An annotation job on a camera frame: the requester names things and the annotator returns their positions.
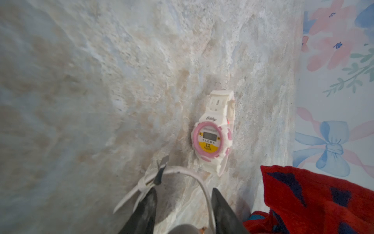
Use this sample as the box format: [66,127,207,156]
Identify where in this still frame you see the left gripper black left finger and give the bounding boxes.
[118,188,158,234]

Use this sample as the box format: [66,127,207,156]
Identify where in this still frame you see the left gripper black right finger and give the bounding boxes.
[211,188,249,234]

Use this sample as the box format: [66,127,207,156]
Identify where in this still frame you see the red blue patterned cloth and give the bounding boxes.
[243,166,374,234]

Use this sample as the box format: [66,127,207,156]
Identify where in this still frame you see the pink white watch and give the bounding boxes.
[191,90,235,176]

